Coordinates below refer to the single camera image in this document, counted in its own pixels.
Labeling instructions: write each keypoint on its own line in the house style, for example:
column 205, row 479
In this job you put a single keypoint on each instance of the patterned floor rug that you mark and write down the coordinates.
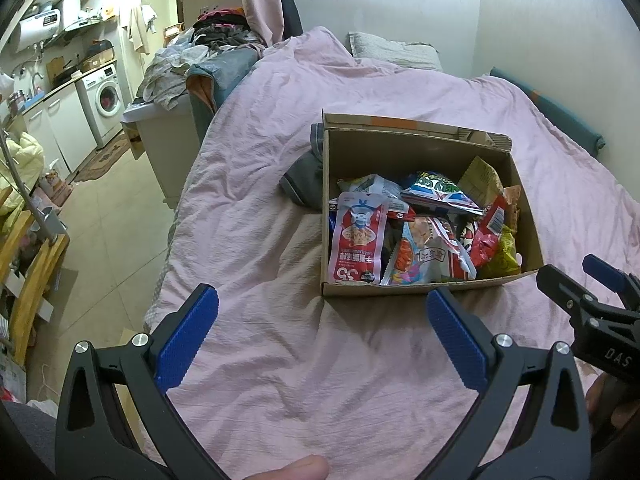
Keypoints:
column 102, row 160

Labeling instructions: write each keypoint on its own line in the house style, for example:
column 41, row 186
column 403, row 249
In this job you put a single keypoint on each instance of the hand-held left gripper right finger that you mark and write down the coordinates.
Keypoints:
column 457, row 340

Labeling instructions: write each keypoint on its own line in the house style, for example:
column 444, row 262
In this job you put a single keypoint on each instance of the blue green snack packet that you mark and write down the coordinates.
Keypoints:
column 440, row 190

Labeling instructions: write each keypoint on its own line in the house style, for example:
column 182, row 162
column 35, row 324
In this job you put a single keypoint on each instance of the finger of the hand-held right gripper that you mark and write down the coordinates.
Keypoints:
column 562, row 290
column 607, row 272

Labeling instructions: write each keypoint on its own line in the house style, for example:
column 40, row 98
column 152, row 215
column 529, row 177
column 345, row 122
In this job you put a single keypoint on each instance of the dark grey cloth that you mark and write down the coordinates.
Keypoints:
column 305, row 180

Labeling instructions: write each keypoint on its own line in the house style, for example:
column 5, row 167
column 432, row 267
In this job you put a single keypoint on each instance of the teal bolster cushion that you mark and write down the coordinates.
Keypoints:
column 560, row 110

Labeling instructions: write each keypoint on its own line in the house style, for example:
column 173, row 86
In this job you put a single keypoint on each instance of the pink blanket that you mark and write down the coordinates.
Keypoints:
column 260, row 210

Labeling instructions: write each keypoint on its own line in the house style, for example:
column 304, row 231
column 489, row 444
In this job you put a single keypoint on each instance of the person's right hand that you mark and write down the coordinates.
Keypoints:
column 596, row 395

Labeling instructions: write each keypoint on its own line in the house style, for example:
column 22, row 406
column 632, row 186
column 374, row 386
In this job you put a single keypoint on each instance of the pile of clothes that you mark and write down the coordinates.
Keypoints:
column 200, row 60

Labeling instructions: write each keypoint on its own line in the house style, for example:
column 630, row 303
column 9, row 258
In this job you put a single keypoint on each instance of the wooden chair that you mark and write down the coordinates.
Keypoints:
column 35, row 280

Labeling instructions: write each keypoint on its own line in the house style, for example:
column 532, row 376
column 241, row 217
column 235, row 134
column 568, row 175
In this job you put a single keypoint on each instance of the pink curtain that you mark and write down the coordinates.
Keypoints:
column 257, row 0

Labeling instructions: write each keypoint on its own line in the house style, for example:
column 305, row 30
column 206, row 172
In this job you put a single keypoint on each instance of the red white snack pouch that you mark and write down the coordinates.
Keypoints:
column 357, row 240

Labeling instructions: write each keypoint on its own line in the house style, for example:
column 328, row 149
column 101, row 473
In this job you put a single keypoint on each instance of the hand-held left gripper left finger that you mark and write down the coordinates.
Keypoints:
column 187, row 340

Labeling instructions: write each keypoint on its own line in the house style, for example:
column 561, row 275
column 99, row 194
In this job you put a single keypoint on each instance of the white washing machine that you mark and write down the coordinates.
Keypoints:
column 102, row 100

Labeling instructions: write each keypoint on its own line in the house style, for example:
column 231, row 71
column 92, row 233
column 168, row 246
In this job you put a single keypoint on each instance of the white water heater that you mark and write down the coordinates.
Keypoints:
column 37, row 30

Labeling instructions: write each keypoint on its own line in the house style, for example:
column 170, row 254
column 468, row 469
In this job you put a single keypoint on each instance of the grey silver snack packet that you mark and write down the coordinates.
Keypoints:
column 440, row 250

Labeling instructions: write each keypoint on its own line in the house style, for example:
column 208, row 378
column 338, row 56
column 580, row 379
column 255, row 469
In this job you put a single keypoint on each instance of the grey metal stand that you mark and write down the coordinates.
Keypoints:
column 47, row 222

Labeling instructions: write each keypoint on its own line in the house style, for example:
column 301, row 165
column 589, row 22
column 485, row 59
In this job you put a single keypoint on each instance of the yellow green snack packet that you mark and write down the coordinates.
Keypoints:
column 505, row 255

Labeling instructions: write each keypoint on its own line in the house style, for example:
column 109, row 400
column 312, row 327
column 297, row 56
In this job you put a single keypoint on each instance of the orange white snack packet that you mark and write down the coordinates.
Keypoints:
column 511, row 205

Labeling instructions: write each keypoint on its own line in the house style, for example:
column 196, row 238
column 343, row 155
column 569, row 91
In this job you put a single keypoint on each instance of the pale yellow jacket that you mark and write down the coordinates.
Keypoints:
column 22, row 160

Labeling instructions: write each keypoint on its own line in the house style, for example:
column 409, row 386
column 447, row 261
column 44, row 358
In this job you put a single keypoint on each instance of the cardboard box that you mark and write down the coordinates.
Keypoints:
column 425, row 152

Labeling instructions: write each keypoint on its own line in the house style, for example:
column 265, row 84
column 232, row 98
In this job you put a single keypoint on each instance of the person's grey trousers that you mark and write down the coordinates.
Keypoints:
column 25, row 445

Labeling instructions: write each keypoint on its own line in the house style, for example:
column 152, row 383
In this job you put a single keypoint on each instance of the red snack packet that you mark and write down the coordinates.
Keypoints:
column 487, row 240

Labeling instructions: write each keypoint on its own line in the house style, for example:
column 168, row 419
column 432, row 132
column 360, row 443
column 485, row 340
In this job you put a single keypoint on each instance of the white hanging towel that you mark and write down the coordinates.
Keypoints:
column 142, row 25

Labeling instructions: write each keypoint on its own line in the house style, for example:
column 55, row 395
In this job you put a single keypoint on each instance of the grey pillow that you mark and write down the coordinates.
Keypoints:
column 395, row 50

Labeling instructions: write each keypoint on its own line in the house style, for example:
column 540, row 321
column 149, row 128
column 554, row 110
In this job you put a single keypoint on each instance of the white storage bin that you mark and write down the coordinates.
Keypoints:
column 165, row 150

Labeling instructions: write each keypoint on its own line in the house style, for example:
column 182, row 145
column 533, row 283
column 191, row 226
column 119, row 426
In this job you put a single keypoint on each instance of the person's left hand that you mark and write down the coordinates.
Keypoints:
column 290, row 470

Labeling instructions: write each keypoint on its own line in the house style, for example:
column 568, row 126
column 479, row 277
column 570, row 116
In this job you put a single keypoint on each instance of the white kitchen cabinet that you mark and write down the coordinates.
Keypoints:
column 60, row 125

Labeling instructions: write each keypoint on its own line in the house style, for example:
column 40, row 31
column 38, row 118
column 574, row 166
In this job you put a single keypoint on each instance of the white grey snack packet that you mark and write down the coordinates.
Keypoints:
column 375, row 185

